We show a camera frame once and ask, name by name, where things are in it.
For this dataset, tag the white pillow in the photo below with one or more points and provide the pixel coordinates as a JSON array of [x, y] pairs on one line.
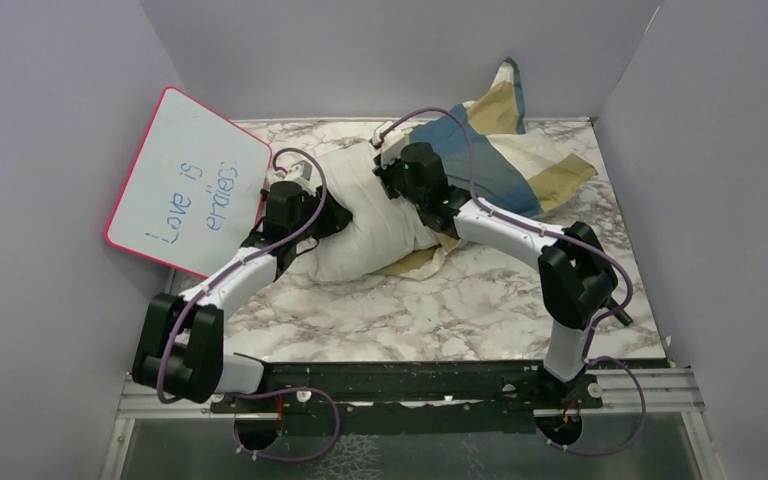
[[385, 236]]

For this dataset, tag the pink framed whiteboard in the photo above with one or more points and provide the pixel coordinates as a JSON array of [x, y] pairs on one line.
[[193, 191]]

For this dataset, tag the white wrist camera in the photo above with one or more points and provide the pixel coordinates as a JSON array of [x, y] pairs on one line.
[[301, 172], [388, 141]]

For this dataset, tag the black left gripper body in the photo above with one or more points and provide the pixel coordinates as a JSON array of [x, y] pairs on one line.
[[325, 224]]

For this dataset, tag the blue beige checked pillowcase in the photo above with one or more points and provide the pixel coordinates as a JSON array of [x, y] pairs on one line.
[[516, 170]]

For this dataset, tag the aluminium frame rail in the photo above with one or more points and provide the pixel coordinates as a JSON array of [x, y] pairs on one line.
[[651, 426]]

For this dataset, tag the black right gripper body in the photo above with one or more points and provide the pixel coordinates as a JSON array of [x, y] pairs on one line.
[[392, 180]]

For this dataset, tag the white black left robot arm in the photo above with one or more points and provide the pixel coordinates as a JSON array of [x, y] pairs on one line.
[[180, 353]]

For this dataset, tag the black yellow marker pen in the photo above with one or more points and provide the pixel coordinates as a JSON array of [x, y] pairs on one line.
[[619, 313]]

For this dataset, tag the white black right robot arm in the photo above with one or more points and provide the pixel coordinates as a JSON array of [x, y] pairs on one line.
[[576, 277]]

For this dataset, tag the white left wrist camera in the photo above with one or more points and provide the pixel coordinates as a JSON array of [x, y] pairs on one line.
[[301, 172]]

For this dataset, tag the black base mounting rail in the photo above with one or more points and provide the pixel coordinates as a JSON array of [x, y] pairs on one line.
[[399, 398]]

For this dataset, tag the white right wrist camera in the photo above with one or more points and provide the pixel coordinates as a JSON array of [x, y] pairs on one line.
[[388, 141]]

